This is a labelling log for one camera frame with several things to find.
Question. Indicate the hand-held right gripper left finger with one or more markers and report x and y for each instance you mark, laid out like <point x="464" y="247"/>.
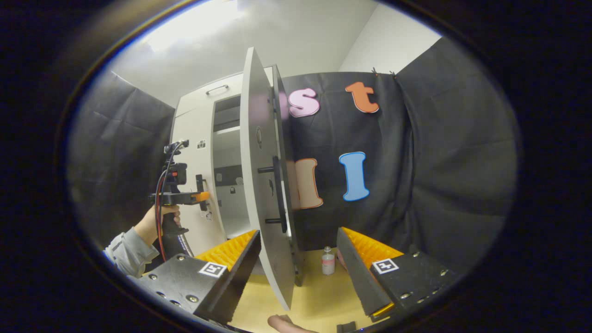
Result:
<point x="240" y="273"/>

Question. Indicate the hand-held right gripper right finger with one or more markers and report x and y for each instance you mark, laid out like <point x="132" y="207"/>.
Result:
<point x="358" y="273"/>

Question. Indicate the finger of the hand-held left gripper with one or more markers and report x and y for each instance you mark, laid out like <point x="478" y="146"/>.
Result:
<point x="200" y="197"/>

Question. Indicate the cabinet door black cat sticker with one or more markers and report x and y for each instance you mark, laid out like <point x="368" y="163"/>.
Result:
<point x="263" y="115"/>

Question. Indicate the grey double-door shoe cabinet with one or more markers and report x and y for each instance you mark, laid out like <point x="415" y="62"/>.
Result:
<point x="289" y="138"/>

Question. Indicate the small pink-label bottle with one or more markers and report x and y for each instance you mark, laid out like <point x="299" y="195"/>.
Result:
<point x="328" y="262"/>

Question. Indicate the black backdrop cloth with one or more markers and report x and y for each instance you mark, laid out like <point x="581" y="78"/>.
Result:
<point x="453" y="162"/>

